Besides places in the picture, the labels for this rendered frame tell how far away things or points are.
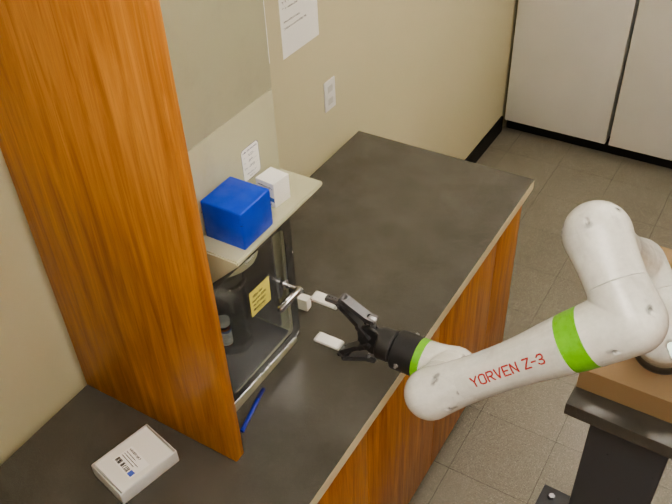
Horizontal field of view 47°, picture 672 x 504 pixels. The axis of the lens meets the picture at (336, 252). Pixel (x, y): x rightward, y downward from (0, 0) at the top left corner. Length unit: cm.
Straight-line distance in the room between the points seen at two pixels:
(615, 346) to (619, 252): 16
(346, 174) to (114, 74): 155
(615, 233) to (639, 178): 319
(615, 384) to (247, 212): 102
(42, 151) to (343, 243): 113
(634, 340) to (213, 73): 89
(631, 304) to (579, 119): 333
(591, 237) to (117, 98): 84
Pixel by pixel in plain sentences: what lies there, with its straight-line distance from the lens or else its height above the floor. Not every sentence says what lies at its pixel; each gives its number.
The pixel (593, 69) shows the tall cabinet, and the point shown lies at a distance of 452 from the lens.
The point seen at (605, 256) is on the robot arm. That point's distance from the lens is 142.
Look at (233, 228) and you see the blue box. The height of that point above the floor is 156.
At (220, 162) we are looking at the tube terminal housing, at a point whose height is 164.
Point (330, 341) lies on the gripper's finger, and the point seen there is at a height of 113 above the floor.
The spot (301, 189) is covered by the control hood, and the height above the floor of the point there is 151.
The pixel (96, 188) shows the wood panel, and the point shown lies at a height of 166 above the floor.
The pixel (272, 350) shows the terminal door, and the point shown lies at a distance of 201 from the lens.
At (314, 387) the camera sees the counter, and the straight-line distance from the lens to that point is 204.
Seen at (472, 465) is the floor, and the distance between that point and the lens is 306.
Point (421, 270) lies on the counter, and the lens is 236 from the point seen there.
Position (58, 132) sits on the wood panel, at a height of 176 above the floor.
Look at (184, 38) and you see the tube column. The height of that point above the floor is 192.
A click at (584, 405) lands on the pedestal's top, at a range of 206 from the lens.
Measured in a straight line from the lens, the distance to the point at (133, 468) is 192.
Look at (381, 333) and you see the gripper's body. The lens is 175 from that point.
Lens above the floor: 249
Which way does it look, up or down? 40 degrees down
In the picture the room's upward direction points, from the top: 3 degrees counter-clockwise
